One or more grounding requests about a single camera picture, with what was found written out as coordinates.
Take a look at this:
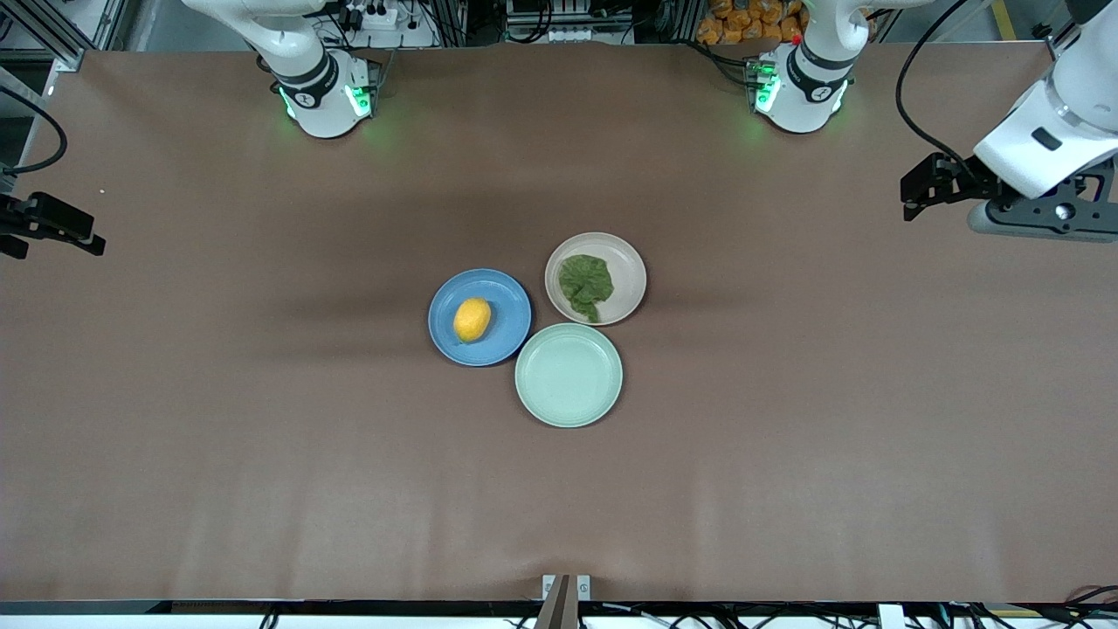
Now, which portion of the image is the beige plate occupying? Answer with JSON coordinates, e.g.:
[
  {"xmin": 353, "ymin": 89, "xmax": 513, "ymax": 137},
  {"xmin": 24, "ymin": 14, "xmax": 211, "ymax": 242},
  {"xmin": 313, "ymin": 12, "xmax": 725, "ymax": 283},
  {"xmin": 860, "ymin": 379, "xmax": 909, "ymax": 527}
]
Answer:
[{"xmin": 544, "ymin": 232, "xmax": 648, "ymax": 327}]

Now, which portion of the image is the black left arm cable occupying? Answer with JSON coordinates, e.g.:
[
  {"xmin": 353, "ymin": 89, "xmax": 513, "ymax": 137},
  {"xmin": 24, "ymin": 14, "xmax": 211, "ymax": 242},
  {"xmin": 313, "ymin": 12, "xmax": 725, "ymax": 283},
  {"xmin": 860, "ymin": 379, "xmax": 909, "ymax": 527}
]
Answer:
[{"xmin": 895, "ymin": 0, "xmax": 983, "ymax": 180}]

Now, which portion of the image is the light green plate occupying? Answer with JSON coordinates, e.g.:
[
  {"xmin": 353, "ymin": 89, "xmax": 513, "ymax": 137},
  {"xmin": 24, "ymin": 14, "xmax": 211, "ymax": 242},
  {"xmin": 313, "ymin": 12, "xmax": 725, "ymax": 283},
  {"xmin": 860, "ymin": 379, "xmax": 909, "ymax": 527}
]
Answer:
[{"xmin": 514, "ymin": 322, "xmax": 624, "ymax": 429}]

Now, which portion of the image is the metal table edge bracket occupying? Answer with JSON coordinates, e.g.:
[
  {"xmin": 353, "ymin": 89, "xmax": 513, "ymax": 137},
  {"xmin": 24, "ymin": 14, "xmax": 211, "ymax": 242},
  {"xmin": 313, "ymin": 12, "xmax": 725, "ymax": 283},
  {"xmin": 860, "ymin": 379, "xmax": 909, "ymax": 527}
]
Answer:
[{"xmin": 542, "ymin": 574, "xmax": 592, "ymax": 629}]

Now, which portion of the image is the bag of orange items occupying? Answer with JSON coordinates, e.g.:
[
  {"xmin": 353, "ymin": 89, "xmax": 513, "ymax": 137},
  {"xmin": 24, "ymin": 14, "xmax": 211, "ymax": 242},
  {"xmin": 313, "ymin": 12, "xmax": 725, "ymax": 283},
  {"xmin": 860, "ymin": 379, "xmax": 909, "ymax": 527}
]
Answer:
[{"xmin": 696, "ymin": 0, "xmax": 804, "ymax": 46}]

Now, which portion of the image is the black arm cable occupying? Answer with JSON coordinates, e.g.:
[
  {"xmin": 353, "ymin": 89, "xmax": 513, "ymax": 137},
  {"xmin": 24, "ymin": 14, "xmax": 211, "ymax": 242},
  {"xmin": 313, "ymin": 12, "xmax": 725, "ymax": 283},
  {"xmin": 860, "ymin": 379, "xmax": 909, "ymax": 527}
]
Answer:
[
  {"xmin": 895, "ymin": 0, "xmax": 983, "ymax": 180},
  {"xmin": 0, "ymin": 87, "xmax": 68, "ymax": 176}
]

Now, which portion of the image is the aluminium frame profile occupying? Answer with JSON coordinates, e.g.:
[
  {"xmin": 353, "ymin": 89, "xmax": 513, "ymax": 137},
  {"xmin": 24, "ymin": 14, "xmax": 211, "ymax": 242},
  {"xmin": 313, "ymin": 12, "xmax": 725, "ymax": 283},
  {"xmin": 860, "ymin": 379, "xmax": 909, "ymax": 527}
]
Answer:
[{"xmin": 0, "ymin": 0, "xmax": 88, "ymax": 73}]

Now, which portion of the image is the black floor cable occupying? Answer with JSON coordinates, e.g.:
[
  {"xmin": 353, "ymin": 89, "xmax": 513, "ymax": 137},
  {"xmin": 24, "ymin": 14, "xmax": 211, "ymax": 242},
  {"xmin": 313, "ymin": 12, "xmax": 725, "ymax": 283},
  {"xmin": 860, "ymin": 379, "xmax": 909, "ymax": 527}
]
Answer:
[{"xmin": 1061, "ymin": 584, "xmax": 1118, "ymax": 617}]

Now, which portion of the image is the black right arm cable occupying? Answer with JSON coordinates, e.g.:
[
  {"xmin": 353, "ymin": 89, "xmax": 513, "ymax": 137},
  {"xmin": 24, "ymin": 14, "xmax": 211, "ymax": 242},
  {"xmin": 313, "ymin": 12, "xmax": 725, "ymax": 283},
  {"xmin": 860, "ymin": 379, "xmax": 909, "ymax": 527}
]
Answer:
[{"xmin": 0, "ymin": 87, "xmax": 68, "ymax": 176}]

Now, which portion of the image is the yellow lemon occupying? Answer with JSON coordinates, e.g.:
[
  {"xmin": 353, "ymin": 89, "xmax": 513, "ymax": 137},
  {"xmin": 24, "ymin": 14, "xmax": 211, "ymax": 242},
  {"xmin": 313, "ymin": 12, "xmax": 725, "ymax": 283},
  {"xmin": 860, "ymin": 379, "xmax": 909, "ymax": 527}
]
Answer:
[{"xmin": 452, "ymin": 297, "xmax": 493, "ymax": 344}]

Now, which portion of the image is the green lettuce leaf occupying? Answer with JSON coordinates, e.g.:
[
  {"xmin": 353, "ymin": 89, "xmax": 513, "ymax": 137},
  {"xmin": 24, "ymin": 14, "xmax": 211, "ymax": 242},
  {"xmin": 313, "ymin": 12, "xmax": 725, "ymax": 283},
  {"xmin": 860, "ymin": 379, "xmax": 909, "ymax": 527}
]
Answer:
[{"xmin": 558, "ymin": 253, "xmax": 615, "ymax": 324}]

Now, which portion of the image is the blue plate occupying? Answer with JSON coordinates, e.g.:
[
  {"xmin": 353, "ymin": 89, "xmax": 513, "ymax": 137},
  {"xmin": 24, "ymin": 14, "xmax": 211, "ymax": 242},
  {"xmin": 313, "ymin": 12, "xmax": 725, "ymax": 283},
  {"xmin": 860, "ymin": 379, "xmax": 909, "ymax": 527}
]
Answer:
[{"xmin": 428, "ymin": 268, "xmax": 533, "ymax": 368}]

